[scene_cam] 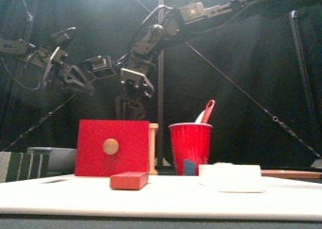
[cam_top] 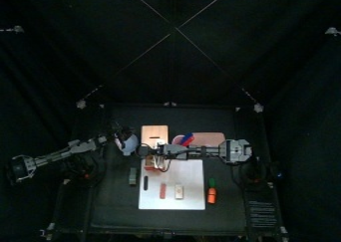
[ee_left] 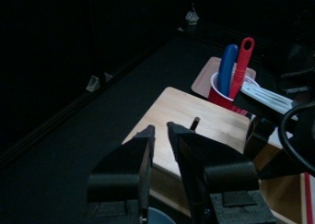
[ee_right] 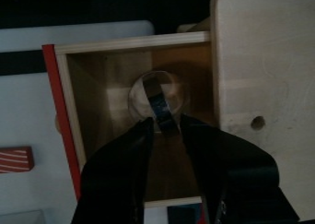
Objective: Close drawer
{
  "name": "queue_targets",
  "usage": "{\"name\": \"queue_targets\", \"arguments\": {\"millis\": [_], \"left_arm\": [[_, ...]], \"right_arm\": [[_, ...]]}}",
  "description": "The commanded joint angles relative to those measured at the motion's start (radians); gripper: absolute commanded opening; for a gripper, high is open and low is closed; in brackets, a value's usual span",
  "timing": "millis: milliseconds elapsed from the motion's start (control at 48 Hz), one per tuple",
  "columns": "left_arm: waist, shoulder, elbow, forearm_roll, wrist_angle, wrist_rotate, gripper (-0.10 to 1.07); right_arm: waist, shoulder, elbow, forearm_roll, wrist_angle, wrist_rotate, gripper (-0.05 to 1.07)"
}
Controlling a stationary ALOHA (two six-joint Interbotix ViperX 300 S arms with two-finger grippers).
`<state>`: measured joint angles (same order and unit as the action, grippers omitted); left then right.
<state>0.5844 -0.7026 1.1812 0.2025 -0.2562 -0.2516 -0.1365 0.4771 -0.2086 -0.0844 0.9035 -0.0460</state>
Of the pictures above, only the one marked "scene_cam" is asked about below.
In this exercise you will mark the red drawer with wooden knob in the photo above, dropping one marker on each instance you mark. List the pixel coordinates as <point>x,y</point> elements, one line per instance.
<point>92,135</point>

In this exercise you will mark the wooden block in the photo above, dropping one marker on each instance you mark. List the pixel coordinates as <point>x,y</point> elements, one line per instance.
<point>153,144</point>

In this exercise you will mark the red plastic cup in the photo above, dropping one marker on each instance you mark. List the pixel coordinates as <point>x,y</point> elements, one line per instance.
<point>189,141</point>

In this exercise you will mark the small blue block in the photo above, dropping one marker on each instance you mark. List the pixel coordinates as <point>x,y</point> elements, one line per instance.
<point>188,168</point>

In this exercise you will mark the red toy block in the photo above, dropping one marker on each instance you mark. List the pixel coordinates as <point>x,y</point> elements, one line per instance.
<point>126,181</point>

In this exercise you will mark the green striped block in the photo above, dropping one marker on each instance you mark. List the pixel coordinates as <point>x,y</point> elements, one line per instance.
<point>20,166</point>

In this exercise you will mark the white cutting board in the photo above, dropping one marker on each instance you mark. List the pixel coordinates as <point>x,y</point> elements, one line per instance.
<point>159,203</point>

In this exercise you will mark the white toy block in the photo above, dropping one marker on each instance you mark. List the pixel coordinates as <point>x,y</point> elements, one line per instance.
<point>228,176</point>

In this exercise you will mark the pink board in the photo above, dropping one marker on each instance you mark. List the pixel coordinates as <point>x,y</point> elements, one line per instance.
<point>292,174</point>

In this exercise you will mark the metal frame pole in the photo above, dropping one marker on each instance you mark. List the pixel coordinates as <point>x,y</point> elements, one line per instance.
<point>160,113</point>

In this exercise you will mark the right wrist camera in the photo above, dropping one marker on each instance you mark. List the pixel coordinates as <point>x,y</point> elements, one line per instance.
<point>97,67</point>

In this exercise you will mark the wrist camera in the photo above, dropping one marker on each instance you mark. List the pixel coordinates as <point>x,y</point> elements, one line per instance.
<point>62,37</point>
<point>97,67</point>

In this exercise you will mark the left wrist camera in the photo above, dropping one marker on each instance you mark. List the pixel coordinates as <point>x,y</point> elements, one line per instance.
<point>62,37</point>

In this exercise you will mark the metal side post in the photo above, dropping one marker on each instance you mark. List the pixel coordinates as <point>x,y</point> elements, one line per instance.
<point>301,82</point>

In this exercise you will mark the metal corner bracket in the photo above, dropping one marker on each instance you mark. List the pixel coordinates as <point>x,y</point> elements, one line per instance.
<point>316,164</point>

